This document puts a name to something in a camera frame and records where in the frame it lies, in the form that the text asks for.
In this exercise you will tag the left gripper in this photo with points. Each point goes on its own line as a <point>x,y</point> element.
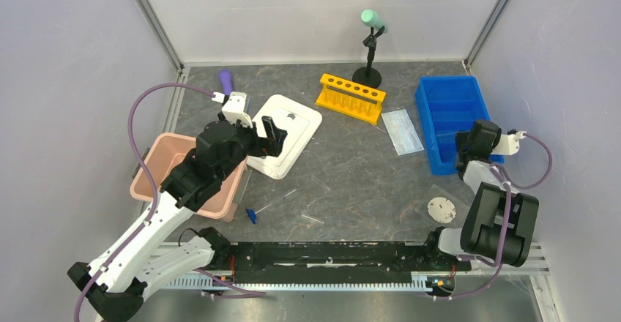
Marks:
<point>271,145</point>

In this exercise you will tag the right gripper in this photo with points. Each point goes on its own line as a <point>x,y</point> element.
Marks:
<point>460,137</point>

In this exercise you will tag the small glass test tube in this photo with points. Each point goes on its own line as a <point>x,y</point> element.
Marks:
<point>321,183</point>

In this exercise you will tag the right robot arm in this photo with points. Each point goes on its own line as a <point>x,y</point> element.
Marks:
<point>500,223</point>

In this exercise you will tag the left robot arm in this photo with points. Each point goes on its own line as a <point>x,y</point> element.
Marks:
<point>117,283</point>

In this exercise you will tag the white plastic lid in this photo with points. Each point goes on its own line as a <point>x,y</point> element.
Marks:
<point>300,122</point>

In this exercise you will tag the blue plastic tray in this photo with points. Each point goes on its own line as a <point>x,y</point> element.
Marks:
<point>447,103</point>

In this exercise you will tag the bagged white round pad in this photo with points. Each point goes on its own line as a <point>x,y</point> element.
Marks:
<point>440,207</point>

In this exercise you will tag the blue bulb dropper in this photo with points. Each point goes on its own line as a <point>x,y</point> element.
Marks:
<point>253,214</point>

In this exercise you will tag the short glass tube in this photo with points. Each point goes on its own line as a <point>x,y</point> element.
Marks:
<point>313,219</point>

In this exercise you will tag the packaged face mask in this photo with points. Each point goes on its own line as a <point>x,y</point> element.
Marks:
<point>402,132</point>

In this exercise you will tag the purple microphone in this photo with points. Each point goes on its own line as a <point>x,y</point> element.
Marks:
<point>226,81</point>

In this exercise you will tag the yellow test tube rack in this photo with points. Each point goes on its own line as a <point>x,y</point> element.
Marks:
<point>351,99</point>

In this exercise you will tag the pink plastic bin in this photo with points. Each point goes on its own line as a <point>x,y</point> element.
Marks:
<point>168,150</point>

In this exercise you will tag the black microphone stand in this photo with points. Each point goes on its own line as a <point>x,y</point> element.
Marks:
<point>367,75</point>

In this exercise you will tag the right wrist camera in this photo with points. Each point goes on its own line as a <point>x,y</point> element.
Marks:
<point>509,144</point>

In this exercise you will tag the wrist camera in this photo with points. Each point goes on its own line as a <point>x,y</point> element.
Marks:
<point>234,108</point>
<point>509,144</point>

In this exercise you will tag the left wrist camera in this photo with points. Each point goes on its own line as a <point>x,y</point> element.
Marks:
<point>234,108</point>

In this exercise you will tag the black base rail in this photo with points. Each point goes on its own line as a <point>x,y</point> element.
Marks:
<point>331,266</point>

